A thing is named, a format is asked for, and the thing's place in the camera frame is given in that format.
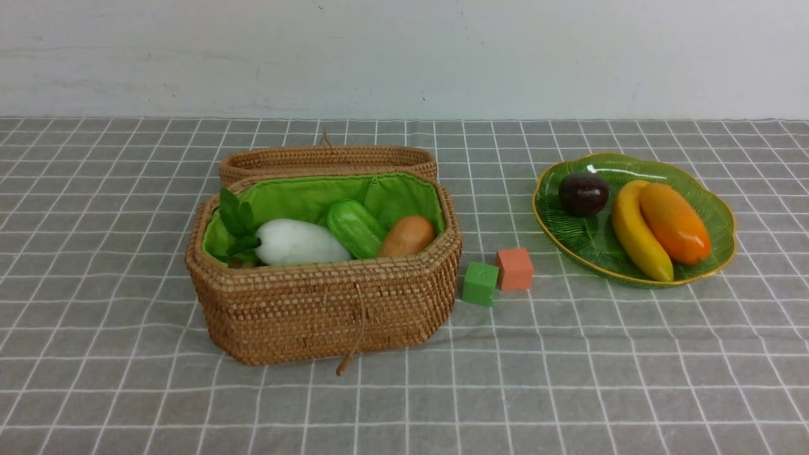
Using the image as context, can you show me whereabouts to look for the brown toy potato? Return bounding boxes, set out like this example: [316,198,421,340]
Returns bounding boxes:
[377,215,437,257]

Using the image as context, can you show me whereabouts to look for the green toy cucumber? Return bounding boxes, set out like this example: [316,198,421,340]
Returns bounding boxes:
[326,199,387,260]

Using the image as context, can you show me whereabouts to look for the white toy radish green leaves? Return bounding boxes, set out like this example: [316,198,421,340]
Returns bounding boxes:
[215,186,355,266]

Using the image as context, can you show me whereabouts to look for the dark purple toy passionfruit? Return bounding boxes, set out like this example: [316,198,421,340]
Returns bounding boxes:
[557,172,610,218]

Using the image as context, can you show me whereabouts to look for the yellow toy banana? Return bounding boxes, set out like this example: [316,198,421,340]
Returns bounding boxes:
[611,179,675,282]

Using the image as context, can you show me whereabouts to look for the orange toy mango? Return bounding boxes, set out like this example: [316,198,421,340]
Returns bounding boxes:
[639,183,712,265]

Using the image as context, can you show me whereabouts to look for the green foam cube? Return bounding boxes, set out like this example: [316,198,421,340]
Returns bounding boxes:
[461,262,500,307]

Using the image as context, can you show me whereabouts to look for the orange foam cube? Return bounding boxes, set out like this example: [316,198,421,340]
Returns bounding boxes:
[496,248,534,291]

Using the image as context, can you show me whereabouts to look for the woven rattan basket green lining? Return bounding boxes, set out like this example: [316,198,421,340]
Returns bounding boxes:
[185,172,463,365]

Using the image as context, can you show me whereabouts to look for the green glass leaf plate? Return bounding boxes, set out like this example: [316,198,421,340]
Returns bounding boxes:
[533,153,739,289]

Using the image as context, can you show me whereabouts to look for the grey checked tablecloth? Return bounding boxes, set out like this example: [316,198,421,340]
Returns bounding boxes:
[1,118,808,454]

